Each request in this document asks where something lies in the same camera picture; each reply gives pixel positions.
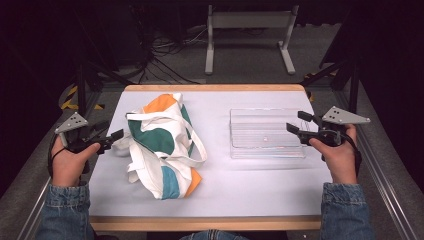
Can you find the yellow black hazard tape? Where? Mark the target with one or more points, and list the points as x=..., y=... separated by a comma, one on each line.
x=68, y=101

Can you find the white metal stand frame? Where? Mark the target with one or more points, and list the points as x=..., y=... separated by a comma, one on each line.
x=250, y=20

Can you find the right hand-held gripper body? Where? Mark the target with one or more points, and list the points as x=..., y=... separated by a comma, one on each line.
x=343, y=117

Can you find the person's denim knee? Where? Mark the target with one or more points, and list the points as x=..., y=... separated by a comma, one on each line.
x=213, y=235

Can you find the white table mat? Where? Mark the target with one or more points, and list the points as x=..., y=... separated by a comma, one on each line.
x=233, y=186

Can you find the white colour-patch tote bag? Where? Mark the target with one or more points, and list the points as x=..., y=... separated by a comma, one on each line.
x=156, y=140

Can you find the aluminium rail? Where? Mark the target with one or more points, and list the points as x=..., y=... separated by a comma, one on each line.
x=36, y=206
x=383, y=173

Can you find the person's right hand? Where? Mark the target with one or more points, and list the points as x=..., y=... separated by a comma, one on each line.
x=341, y=161

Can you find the clear plastic container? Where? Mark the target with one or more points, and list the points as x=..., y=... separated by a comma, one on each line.
x=263, y=133

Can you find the person's left hand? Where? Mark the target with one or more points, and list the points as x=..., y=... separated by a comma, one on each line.
x=68, y=166

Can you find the black tripod stand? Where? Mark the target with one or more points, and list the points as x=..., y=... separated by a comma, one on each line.
x=83, y=80
x=354, y=86

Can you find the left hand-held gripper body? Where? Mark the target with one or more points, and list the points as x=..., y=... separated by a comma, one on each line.
x=71, y=124

